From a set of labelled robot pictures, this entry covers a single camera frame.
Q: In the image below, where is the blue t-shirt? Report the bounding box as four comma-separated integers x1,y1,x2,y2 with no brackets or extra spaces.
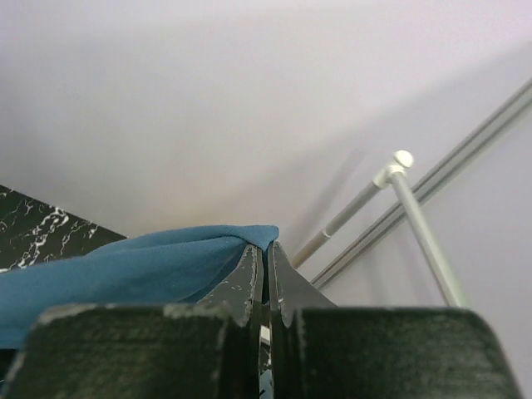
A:
1,225,278,349

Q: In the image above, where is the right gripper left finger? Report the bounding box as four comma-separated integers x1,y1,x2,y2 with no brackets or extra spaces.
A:
1,245,264,398

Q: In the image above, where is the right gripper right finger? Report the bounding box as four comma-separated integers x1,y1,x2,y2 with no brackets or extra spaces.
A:
267,243,522,398

